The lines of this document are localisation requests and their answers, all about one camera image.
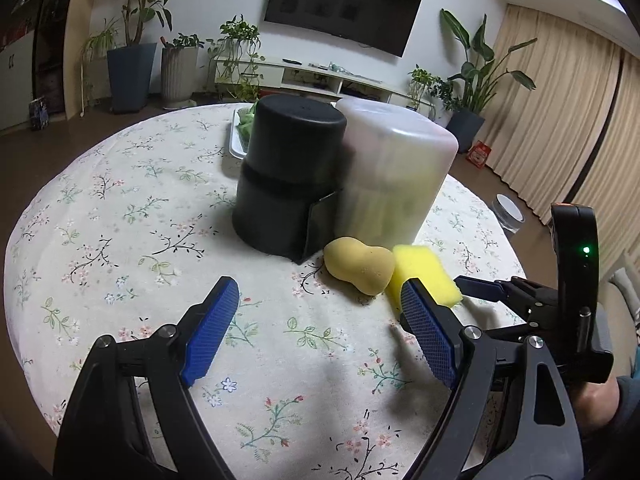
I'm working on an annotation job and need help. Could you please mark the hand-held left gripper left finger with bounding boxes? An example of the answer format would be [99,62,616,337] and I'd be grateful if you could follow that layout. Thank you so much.
[52,276,241,480]

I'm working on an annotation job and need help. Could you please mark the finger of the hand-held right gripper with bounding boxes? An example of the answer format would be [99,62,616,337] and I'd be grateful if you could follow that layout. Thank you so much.
[454,275,562,330]

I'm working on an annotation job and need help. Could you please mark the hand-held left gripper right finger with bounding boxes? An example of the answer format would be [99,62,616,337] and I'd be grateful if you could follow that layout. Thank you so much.
[400,279,587,480]

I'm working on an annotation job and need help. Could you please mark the yellow rounded sponge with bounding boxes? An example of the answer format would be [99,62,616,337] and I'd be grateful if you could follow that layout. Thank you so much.
[386,243,464,312]

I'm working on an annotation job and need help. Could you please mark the beige gourd-shaped sponge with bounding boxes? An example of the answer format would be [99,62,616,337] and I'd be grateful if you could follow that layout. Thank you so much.
[323,236,396,296]

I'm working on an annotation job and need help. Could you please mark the translucent white bin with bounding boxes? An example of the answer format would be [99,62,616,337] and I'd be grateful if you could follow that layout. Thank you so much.
[332,97,460,247]

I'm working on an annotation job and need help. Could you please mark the black bin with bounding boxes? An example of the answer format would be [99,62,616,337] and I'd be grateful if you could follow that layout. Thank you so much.
[233,93,349,265]

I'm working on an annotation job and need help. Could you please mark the person's right hand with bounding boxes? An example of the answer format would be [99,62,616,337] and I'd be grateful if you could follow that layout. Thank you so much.
[572,382,623,433]

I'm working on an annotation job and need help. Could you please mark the grey sofa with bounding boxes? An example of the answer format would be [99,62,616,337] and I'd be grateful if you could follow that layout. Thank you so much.
[599,254,640,332]

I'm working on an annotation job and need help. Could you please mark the round white floor appliance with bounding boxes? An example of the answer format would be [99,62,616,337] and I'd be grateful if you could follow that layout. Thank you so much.
[492,193,525,234]

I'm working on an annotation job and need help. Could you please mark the small red box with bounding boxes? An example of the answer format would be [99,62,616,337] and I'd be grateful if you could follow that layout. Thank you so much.
[465,139,494,167]

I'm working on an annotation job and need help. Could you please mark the beige curtain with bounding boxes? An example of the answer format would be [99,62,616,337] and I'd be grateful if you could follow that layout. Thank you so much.
[486,3,640,282]

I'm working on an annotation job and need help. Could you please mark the white tray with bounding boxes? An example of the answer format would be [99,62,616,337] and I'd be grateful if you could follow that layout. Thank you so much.
[228,104,262,159]

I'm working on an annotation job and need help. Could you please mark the broad-leaf plant in dark pot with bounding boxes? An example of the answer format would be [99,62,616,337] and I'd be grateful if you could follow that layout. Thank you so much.
[439,8,539,154]

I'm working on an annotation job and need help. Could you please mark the small leafy plant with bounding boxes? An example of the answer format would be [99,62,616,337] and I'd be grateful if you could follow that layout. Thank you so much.
[407,64,454,112]

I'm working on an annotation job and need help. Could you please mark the pile of small pieces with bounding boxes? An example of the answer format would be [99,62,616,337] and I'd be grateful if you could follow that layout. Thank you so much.
[239,101,260,142]

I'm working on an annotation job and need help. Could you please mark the plant in white ribbed pot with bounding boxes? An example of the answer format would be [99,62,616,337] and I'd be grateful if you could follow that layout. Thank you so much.
[159,33,204,110]

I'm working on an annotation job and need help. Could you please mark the white television cabinet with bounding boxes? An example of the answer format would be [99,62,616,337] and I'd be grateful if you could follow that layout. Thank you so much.
[214,55,437,112]

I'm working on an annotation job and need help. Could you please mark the tall plant in blue pot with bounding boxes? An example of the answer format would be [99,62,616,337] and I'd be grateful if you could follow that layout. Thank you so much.
[80,0,177,114]

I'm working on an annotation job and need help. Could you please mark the trailing green plant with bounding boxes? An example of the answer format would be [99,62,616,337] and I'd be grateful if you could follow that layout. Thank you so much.
[206,15,267,104]

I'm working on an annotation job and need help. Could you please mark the tall storage cabinet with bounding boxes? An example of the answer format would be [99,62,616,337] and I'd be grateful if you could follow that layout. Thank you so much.
[0,0,67,134]

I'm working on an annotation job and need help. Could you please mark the wall television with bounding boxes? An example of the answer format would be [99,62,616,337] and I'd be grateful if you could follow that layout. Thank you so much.
[263,0,424,59]

